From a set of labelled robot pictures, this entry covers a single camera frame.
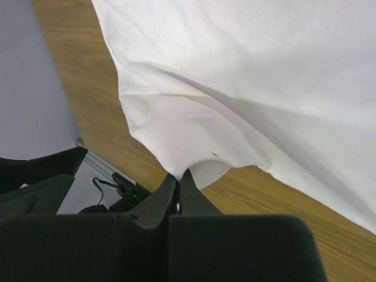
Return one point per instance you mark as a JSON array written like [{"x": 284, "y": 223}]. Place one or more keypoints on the white t shirt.
[{"x": 287, "y": 86}]

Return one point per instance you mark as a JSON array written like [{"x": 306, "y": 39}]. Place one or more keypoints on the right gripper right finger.
[{"x": 206, "y": 245}]

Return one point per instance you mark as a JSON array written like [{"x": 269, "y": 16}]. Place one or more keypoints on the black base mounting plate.
[{"x": 80, "y": 195}]

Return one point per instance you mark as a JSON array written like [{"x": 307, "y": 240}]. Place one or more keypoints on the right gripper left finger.
[{"x": 38, "y": 244}]

